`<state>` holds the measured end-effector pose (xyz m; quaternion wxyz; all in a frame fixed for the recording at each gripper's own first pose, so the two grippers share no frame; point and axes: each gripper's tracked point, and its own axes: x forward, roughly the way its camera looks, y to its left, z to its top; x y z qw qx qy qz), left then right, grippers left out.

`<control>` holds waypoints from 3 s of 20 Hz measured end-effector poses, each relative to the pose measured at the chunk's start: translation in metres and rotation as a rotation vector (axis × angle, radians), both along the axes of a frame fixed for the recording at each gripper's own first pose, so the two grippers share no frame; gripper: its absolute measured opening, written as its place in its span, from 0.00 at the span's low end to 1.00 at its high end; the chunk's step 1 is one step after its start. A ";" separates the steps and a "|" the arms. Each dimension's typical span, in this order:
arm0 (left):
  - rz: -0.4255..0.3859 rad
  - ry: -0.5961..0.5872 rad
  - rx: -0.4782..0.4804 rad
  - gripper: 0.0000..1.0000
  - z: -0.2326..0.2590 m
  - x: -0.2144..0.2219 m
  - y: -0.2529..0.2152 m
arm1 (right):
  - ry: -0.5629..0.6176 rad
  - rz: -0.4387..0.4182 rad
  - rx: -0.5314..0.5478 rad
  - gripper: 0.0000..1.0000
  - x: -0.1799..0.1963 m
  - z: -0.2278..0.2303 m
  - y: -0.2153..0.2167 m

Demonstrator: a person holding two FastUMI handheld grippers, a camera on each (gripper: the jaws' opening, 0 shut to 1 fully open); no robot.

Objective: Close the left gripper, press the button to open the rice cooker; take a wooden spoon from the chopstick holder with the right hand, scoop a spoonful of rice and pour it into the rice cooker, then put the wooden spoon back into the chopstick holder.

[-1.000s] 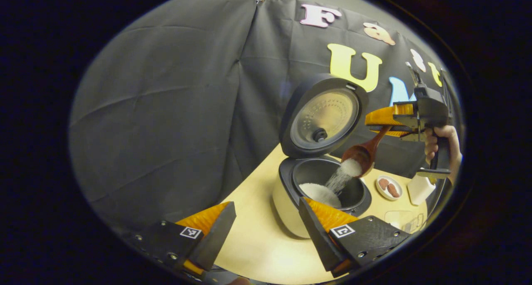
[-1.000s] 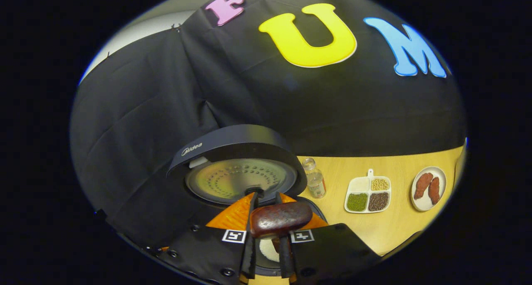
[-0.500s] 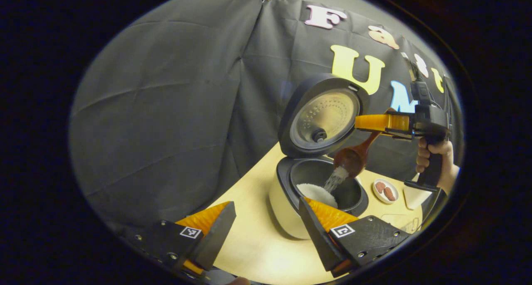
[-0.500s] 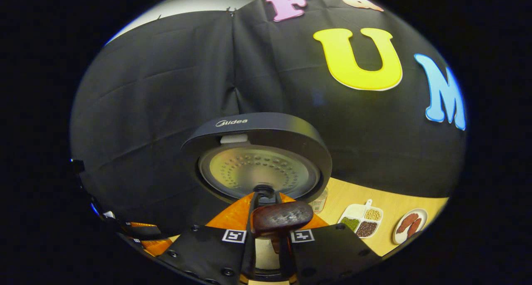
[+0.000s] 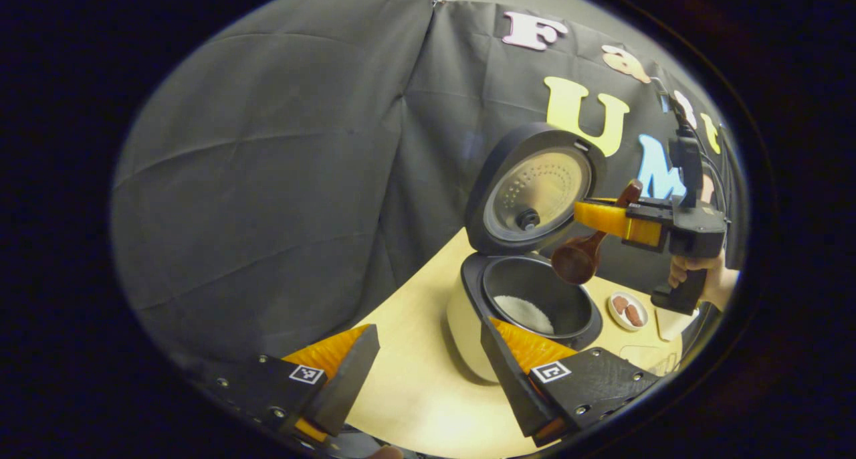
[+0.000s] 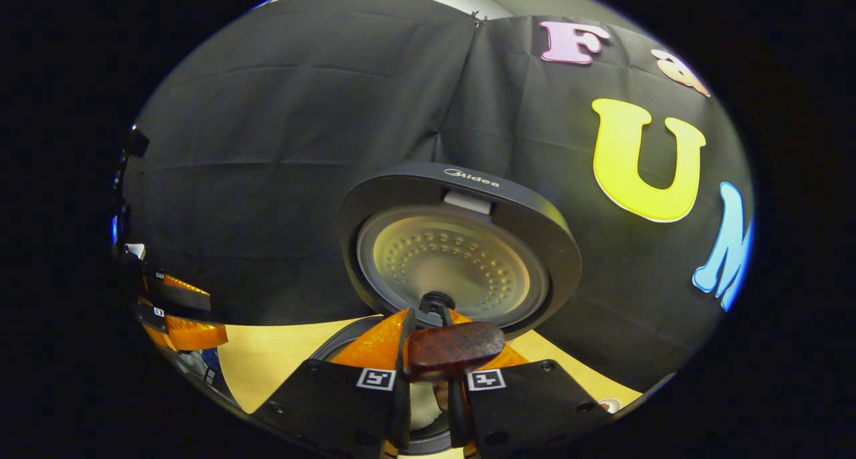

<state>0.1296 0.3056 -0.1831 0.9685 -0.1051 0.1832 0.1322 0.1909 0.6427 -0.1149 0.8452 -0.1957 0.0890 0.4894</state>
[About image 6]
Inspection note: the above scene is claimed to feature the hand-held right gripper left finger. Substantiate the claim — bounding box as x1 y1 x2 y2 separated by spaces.
253 307 415 459

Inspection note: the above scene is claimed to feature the dark wooden spoon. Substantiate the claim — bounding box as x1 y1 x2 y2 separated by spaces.
403 321 507 413

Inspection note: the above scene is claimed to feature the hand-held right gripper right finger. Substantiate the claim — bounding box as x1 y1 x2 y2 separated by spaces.
443 308 613 459

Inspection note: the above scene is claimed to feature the grey silver rice cooker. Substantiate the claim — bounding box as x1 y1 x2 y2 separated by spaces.
311 163 582 454

